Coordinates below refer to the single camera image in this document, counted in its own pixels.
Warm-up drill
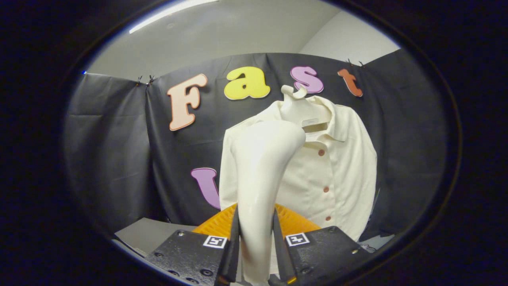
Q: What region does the cream button-up shirt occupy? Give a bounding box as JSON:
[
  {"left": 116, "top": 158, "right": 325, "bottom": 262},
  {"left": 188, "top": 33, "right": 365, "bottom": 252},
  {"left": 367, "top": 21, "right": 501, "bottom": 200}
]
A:
[{"left": 219, "top": 95, "right": 377, "bottom": 243}]

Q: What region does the white garment steamer head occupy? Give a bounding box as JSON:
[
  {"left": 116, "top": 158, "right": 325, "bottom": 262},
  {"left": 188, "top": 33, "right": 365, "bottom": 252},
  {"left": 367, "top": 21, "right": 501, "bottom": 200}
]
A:
[{"left": 231, "top": 120, "right": 306, "bottom": 286}]

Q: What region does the ceiling light panel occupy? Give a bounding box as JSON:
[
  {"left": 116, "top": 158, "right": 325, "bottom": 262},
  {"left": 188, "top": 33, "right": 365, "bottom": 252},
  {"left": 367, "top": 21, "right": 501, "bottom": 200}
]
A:
[{"left": 129, "top": 0, "right": 219, "bottom": 34}]

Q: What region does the black tripod stand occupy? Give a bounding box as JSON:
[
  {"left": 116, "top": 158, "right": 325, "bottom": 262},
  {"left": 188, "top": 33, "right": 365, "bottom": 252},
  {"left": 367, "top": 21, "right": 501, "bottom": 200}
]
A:
[{"left": 369, "top": 187, "right": 381, "bottom": 217}]

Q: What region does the grey drawer cabinet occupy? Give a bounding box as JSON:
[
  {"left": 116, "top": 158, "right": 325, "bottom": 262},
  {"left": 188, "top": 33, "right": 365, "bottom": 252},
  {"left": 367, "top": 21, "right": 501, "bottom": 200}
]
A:
[{"left": 114, "top": 218, "right": 197, "bottom": 257}]

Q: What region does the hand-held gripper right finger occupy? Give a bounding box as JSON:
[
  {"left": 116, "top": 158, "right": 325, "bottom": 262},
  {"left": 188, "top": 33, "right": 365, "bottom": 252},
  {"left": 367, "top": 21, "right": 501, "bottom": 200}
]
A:
[{"left": 273, "top": 203, "right": 371, "bottom": 286}]

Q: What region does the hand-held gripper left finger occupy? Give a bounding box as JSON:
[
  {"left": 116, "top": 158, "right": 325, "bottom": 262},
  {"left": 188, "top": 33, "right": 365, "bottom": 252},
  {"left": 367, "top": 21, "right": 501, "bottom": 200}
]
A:
[{"left": 145, "top": 203, "right": 241, "bottom": 286}]

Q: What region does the black backdrop cloth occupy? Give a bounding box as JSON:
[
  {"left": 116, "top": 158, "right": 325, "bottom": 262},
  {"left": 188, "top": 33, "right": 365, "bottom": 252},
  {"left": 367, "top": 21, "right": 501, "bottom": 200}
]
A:
[{"left": 63, "top": 48, "right": 449, "bottom": 239}]

